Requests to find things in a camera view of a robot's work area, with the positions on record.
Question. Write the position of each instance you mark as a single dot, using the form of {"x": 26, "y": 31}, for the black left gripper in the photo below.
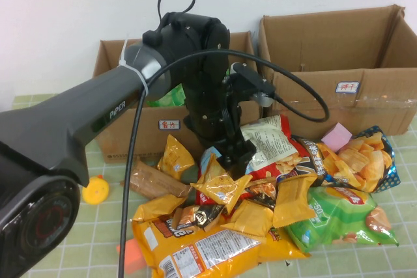
{"x": 208, "y": 112}

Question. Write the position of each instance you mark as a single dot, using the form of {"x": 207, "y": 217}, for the small yellow snack pack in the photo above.
{"x": 249, "y": 219}
{"x": 174, "y": 157}
{"x": 291, "y": 203}
{"x": 218, "y": 188}

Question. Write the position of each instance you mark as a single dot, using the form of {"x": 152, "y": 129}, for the left robot arm dark grey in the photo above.
{"x": 49, "y": 128}

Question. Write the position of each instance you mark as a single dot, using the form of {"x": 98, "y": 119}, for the red and white chip bag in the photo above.
{"x": 270, "y": 147}

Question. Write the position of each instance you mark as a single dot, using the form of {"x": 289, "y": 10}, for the small black orange chip pack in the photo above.
{"x": 260, "y": 193}
{"x": 195, "y": 217}

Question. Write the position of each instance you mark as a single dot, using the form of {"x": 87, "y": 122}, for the white label blue border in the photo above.
{"x": 347, "y": 87}
{"x": 168, "y": 125}

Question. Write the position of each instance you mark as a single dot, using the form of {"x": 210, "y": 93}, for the brown biscuit pack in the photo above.
{"x": 156, "y": 182}

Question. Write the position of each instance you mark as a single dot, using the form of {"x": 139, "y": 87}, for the plain brown cardboard box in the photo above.
{"x": 150, "y": 141}

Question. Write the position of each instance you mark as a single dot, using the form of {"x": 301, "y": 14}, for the green cucumber Lay's chip bag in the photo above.
{"x": 169, "y": 99}

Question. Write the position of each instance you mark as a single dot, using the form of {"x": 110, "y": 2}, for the cardboard box with clear tape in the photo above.
{"x": 309, "y": 95}

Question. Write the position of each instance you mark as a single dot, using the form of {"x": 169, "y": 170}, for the large yellow chip bag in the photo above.
{"x": 211, "y": 255}

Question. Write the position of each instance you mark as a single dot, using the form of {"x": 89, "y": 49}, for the pink foam block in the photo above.
{"x": 335, "y": 136}

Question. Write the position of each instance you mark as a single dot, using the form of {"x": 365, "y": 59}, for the large green Lay's chip bag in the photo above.
{"x": 339, "y": 222}

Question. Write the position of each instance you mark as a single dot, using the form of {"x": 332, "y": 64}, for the black and blue chip bag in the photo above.
{"x": 358, "y": 161}

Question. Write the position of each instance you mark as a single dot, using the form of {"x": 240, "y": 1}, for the white zip tie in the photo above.
{"x": 138, "y": 74}

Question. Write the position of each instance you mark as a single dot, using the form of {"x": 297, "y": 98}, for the orange foam block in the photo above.
{"x": 134, "y": 255}

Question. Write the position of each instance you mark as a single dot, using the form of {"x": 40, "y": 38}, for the yellow duck toy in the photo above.
{"x": 96, "y": 191}

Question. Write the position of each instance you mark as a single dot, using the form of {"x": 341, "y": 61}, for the green checked tablecloth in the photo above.
{"x": 358, "y": 265}

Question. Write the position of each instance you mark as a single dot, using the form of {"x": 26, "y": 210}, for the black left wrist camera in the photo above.
{"x": 251, "y": 82}

